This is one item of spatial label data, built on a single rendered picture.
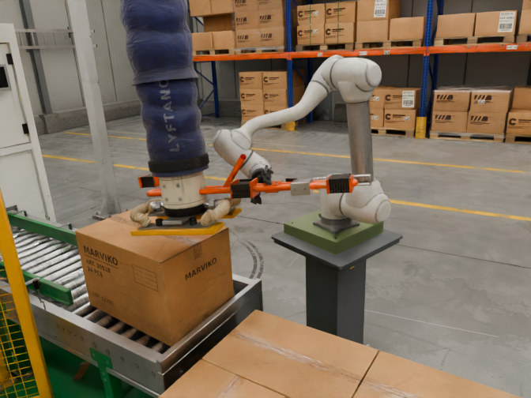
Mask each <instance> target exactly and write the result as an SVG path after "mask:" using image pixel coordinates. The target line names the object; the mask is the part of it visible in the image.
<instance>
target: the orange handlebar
mask: <svg viewBox="0 0 531 398"><path fill-rule="evenodd" d="M271 183H272V185H268V184H266V183H257V184H256V186H253V191H254V192H265V193H278V192H279V191H284V190H291V187H290V183H291V182H282V181H271ZM357 185H358V181H357V180H356V179H353V180H352V187H355V186H357ZM213 187H222V188H213ZM205 188H206V189H200V190H199V193H200V194H215V193H230V187H223V186H205ZM310 189H311V190H318V189H326V180H315V181H312V183H310ZM146 194H147V196H148V197H162V196H161V191H160V189H153V190H149V191H147V193H146Z"/></svg>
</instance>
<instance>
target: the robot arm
mask: <svg viewBox="0 0 531 398"><path fill-rule="evenodd" d="M381 78H382V72H381V70H380V67H379V66H378V64H377V63H375V62H373V61H371V60H369V59H366V58H343V57H342V56H340V55H337V54H336V55H334V56H331V57H330V58H328V59H326V60H325V61H324V62H323V63H322V64H321V66H320V67H319V68H318V70H317V71H316V72H315V74H314V76H313V77H312V79H311V81H310V83H309V85H308V86H307V90H306V91H305V93H304V95H303V98H302V99H301V100H300V102H299V103H298V104H296V105H295V106H294V107H290V108H288V109H285V110H282V111H276V112H273V113H270V114H267V115H261V116H258V117H256V118H252V119H251V120H249V121H248V122H246V123H245V124H244V125H243V126H241V127H240V128H239V129H237V130H233V131H231V132H230V131H229V130H218V131H217V133H216V135H215V137H214V138H213V142H212V143H213V147H214V149H215V150H216V151H217V153H218V154H219V155H220V156H221V157H222V158H223V159H224V160H226V161H227V162H228V163H230V164H231V165H232V166H235V164H236V162H237V161H238V159H239V157H240V155H241V154H245V155H246V156H247V158H246V159H245V161H244V162H243V165H242V166H241V168H240V169H239V170H240V171H242V172H243V173H244V174H245V175H246V176H247V177H248V178H258V183H266V184H268V185H272V183H271V175H272V174H273V170H272V168H271V166H270V164H269V162H268V161H267V160H266V159H265V158H264V157H262V156H260V155H259V154H257V153H256V152H254V151H253V150H252V149H250V147H251V145H252V142H251V138H252V136H253V134H254V133H255V132H256V131H257V130H259V129H263V128H266V127H270V126H276V125H280V124H284V123H287V122H294V121H296V120H299V119H301V118H303V117H305V116H306V115H308V114H309V113H310V112H311V111H312V110H313V109H314V108H315V107H316V106H317V105H318V104H319V103H320V102H321V101H322V100H324V99H325V98H326V97H327V96H328V94H329V93H330V92H331V91H336V90H339V92H340V94H341V96H342V99H343V100H344V101H345V102H346V109H347V119H348V137H349V147H350V157H351V167H352V174H353V175H371V186H355V187H354V189H353V191H352V193H329V194H327V192H326V189H321V191H320V207H321V212H320V213H319V214H318V216H319V217H320V218H321V219H320V220H316V221H313V225H315V226H319V227H321V228H323V229H325V230H327V231H330V232H331V233H332V234H337V233H338V232H340V231H344V230H347V229H349V228H352V227H358V226H359V225H360V222H362V223H379V222H382V221H383V220H386V219H387V217H388V216H389V214H390V211H391V205H390V200H389V198H388V197H387V196H386V195H385V194H384V193H383V190H382V187H381V185H380V182H379V181H378V180H377V179H376V178H374V166H373V153H372V140H371V115H370V102H369V100H370V99H371V97H372V95H373V91H374V90H375V89H376V88H377V87H378V85H379V83H380V81H381ZM351 219H352V220H351ZM355 220H356V221H355ZM357 221H359V222H357Z"/></svg>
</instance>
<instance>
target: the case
mask: <svg viewBox="0 0 531 398"><path fill-rule="evenodd" d="M132 210H133V209H131V210H129V211H127V212H123V213H121V214H118V215H116V216H113V217H110V218H108V219H105V220H102V221H100V222H97V223H94V224H91V225H89V226H87V227H83V228H81V229H78V230H76V231H75V234H76V238H77V244H78V249H79V253H80V257H81V264H82V268H83V272H84V276H85V283H86V287H87V292H88V298H89V302H90V305H91V306H94V307H96V308H97V309H99V310H102V311H103V312H105V313H106V314H109V315H111V316H112V317H115V318H117V319H119V320H120V321H123V322H124V323H126V324H128V325H130V326H132V327H134V328H136V329H138V330H140V331H142V332H143V333H145V334H147V335H149V336H151V337H153V338H155V339H157V340H159V341H161V342H162V343H164V344H167V345H168V346H170V347H172V346H173V345H174V344H176V343H177V342H178V341H180V340H181V339H182V338H183V337H184V336H185V335H187V334H188V333H189V332H191V331H192V330H193V329H195V328H196V327H197V326H198V325H200V324H201V323H202V322H203V321H204V320H205V319H206V318H208V317H209V316H210V315H212V314H213V313H214V312H216V311H217V310H218V309H220V308H221V307H222V306H223V305H224V304H225V303H226V302H228V301H229V300H230V299H232V298H233V297H234V289H233V279H232V259H231V249H230V238H229V228H228V227H225V226H223V227H222V228H221V229H220V230H219V231H218V232H217V233H216V234H214V235H147V236H132V235H131V233H130V232H131V231H132V230H134V229H135V228H137V227H140V226H141V224H139V223H135V222H134V221H133V220H132V219H131V218H130V213H131V211H132Z"/></svg>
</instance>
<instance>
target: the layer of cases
mask: <svg viewBox="0 0 531 398"><path fill-rule="evenodd" d="M158 398H522V397H520V396H515V395H513V394H510V393H508V392H504V391H501V390H498V389H494V388H492V387H489V386H486V385H482V384H480V383H477V382H475V381H470V380H468V379H465V378H463V377H459V376H456V375H453V374H449V373H446V372H443V371H441V370H437V369H434V368H431V367H429V366H425V365H422V364H419V363H417V362H413V361H410V360H408V359H403V358H401V357H398V356H396V355H392V354H389V353H386V352H384V351H379V352H378V350H377V349H374V348H372V347H368V346H365V345H362V344H358V343H356V342H353V341H351V340H346V339H344V338H341V337H339V336H335V335H332V334H329V333H327V332H323V331H320V330H317V329H313V328H311V327H308V326H306V325H301V324H299V323H295V322H293V321H289V320H286V319H284V318H281V317H277V316H274V315H272V314H268V313H265V312H262V311H260V310H255V311H254V312H253V313H251V314H250V315H249V316H248V317H247V318H246V319H245V320H243V321H242V322H241V323H240V324H239V325H238V326H237V327H236V328H234V329H233V330H232V331H231V332H230V333H229V334H228V335H226V337H225V338H223V339H222V341H221V342H219V343H218V344H217V345H216V346H215V347H214V348H213V349H212V350H210V351H209V352H208V353H207V354H206V355H205V356H204V357H202V358H201V359H200V360H199V361H198V362H197V363H196V364H194V365H193V366H192V367H191V368H190V369H189V370H188V371H187V372H186V373H185V374H184V375H183V376H182V377H181V378H180V379H178V380H177V381H176V382H175V383H174V384H173V385H172V386H170V387H169V388H168V389H167V390H166V391H165V392H164V393H163V394H161V395H160V396H159V397H158Z"/></svg>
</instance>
